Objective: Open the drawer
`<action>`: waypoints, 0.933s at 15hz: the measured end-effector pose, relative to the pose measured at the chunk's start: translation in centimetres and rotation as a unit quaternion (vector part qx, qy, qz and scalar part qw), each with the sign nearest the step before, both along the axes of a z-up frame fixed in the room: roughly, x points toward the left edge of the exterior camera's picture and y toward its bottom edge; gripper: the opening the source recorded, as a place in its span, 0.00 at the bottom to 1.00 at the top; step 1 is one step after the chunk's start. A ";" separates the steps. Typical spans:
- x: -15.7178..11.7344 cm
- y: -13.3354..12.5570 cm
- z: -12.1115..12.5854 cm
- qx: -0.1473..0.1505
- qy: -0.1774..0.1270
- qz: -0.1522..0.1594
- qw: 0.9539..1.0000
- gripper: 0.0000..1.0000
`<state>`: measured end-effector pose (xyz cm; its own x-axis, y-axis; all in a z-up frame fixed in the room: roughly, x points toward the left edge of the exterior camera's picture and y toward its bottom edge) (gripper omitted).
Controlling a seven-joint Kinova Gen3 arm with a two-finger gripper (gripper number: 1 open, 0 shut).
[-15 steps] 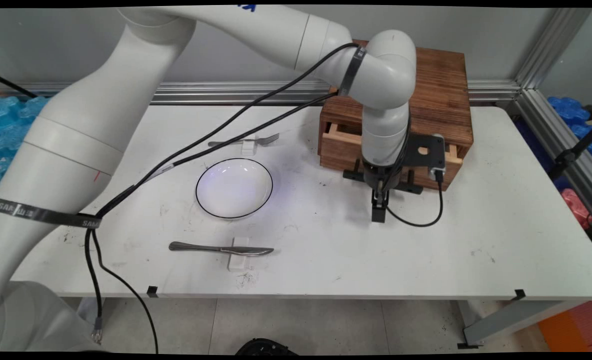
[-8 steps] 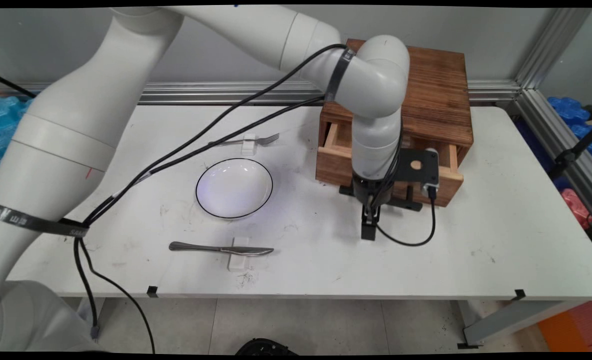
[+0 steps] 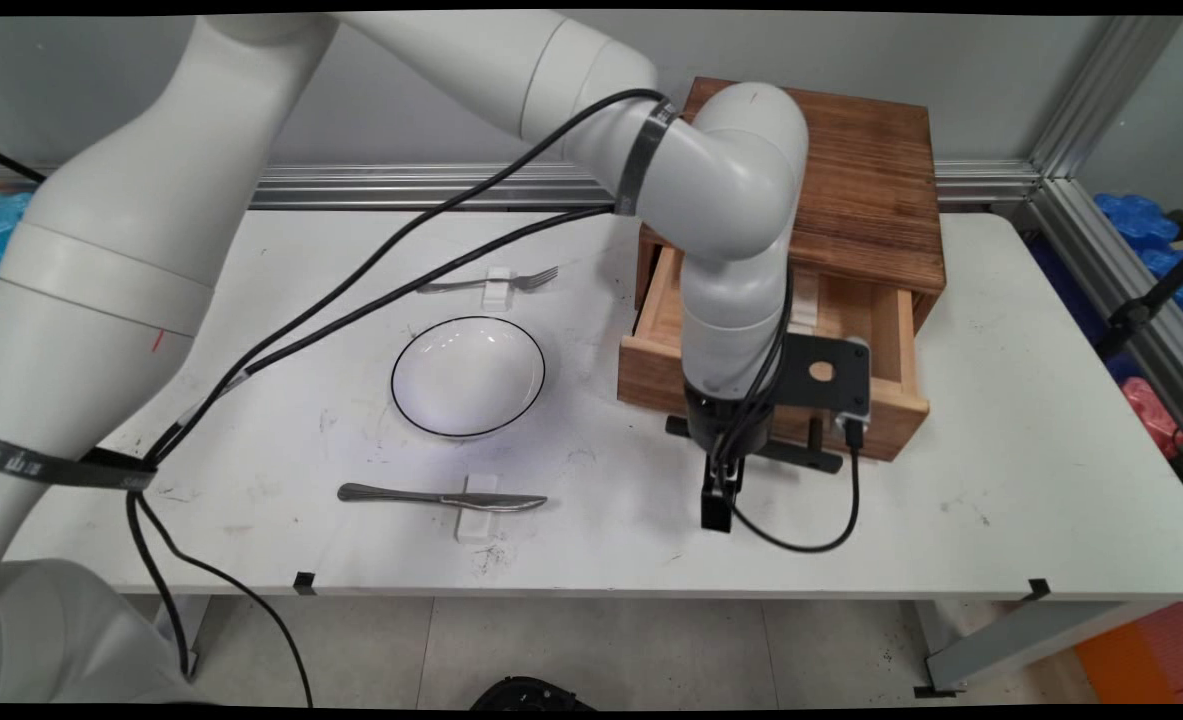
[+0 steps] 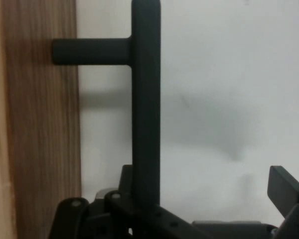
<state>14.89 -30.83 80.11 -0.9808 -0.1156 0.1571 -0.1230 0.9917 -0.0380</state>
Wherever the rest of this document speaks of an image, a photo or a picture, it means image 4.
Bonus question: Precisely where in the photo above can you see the wooden drawer with black handle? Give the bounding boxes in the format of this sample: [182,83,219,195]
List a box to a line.
[0,0,161,239]

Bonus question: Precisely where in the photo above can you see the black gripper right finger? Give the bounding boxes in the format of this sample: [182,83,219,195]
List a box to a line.
[266,165,299,239]

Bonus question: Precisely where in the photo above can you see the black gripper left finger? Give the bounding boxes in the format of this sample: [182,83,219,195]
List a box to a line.
[51,164,198,239]

